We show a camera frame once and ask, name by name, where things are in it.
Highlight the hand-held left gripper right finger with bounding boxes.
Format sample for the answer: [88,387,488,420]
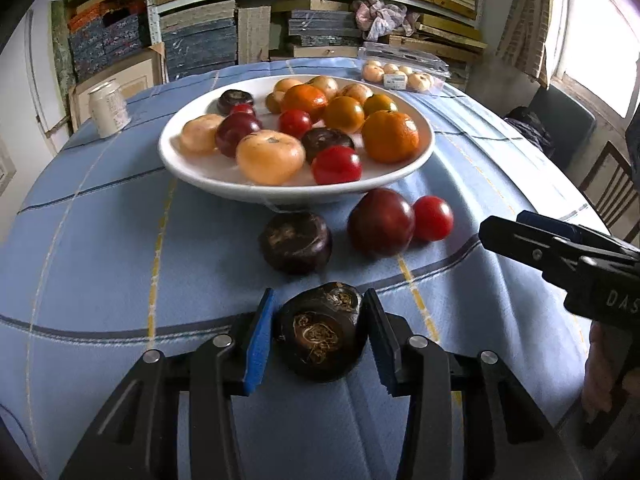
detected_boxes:
[363,287,583,480]

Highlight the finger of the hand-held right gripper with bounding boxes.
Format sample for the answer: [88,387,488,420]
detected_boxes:
[478,216,587,291]
[517,211,640,261]

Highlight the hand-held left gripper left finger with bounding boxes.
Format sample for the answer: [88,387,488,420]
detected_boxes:
[60,287,276,480]

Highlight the dark red plum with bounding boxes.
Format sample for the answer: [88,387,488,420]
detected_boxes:
[215,112,263,158]
[347,187,416,259]

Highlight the orange tangerine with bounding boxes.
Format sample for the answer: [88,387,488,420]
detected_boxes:
[361,109,421,165]
[280,84,329,123]

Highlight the white plate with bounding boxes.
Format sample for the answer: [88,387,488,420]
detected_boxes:
[158,74,435,206]

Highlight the pale orange fruit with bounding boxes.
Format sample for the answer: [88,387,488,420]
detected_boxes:
[179,113,225,156]
[235,129,306,187]

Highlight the small orange tomato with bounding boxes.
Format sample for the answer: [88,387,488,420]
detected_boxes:
[362,93,399,118]

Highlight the orange mandarin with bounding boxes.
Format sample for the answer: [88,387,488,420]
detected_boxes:
[321,96,366,134]

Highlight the person's right hand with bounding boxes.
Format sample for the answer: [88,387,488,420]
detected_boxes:
[582,321,626,413]

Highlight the brown wooden chair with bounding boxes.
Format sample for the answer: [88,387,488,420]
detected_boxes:
[579,140,640,243]

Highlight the black jacket on chair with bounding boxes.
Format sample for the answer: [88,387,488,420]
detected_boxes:
[504,106,556,157]

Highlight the dark padded chair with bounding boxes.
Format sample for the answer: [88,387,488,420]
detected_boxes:
[527,84,597,171]

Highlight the blue plaid tablecloth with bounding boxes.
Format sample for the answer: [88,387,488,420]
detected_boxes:
[0,57,616,480]

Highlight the bright sunlit window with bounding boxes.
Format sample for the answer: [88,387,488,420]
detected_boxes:
[550,0,640,118]

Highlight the brown woven curtain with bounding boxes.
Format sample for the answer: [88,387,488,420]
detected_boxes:
[497,0,556,88]

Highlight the clear plastic clamshell box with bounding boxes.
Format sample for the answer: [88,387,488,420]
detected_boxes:
[357,42,451,95]

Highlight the stack of yellow flat boxes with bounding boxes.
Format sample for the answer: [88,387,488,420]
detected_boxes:
[372,0,488,63]

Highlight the light wooden flat box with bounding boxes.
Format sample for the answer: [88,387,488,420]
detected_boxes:
[292,42,361,58]

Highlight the white beverage can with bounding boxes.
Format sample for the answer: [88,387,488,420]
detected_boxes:
[88,78,132,139]

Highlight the stack of dark grey boxes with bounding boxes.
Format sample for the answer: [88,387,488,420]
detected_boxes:
[287,9,363,48]

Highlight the stack of grey slate boxes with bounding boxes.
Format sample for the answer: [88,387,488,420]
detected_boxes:
[159,0,238,81]

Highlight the weathered grey upright box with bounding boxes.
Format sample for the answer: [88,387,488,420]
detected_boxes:
[236,6,272,63]

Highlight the white framed dark window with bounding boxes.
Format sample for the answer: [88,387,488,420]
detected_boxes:
[0,135,18,196]

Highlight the stack of blue patterned boxes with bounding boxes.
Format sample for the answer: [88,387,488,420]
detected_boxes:
[67,12,151,81]

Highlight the white leaning board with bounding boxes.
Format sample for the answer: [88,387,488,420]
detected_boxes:
[25,10,71,138]

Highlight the green marble slab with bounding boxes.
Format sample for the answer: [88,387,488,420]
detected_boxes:
[50,0,76,88]

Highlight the beige wooden picture frame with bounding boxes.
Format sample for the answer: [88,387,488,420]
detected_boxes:
[67,55,168,131]

